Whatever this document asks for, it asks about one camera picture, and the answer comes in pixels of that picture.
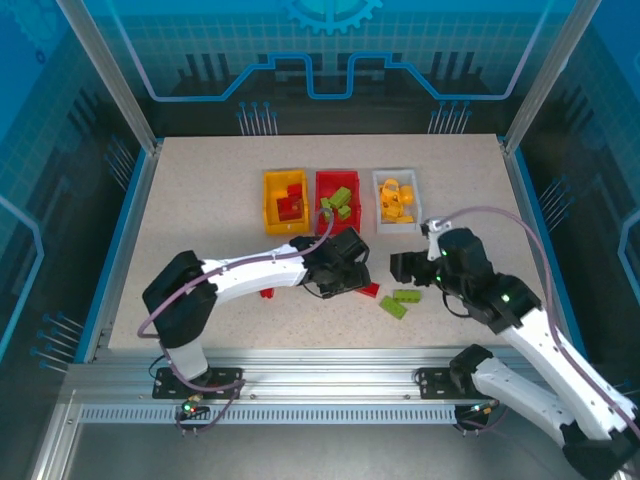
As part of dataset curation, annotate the right aluminium frame post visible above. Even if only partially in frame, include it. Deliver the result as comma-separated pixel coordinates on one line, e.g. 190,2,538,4
501,0,604,155

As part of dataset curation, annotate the left connector with LED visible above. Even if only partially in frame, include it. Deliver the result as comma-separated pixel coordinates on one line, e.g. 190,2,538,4
179,399,209,420

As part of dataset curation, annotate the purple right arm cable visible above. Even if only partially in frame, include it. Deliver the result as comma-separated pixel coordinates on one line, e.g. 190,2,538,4
439,206,640,480

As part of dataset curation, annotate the red plastic bin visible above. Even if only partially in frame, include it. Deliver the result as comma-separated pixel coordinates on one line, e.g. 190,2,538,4
314,169,363,235

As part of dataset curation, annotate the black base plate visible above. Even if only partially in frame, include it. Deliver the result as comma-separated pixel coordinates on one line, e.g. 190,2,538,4
152,367,244,400
414,367,509,400

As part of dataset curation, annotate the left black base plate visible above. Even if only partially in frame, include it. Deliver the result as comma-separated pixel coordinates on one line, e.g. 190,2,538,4
152,367,244,400

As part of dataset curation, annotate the aluminium side rail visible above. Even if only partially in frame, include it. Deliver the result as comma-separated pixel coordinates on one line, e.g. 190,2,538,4
82,139,164,364
499,137,589,364

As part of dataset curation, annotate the left aluminium frame post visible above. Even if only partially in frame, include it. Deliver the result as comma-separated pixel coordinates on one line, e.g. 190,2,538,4
53,0,162,154

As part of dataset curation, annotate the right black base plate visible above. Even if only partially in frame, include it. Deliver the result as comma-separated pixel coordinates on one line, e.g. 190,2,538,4
414,367,509,400

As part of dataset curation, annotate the slotted aluminium cable duct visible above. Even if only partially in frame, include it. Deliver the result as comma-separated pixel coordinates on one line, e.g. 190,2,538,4
79,405,464,426

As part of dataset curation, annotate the left aluminium side rail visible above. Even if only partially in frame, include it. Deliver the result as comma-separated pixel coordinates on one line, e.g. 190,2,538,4
82,139,164,364

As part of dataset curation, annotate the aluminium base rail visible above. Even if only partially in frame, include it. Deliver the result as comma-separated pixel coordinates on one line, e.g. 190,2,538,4
59,348,601,404

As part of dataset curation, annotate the right aluminium side rail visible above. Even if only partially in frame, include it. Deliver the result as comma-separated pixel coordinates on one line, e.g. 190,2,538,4
499,137,589,364

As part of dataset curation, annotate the aluminium frame post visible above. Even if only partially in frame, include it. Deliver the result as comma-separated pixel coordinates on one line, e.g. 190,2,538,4
53,0,162,154
501,0,604,155

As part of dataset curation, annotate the white plastic bin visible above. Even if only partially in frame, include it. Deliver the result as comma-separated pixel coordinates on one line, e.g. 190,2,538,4
372,168,420,235

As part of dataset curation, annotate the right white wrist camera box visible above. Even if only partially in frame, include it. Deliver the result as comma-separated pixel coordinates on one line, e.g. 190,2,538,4
421,216,454,239

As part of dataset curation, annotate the yellow plastic bin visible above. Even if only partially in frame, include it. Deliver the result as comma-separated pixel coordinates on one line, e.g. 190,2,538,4
262,169,312,236

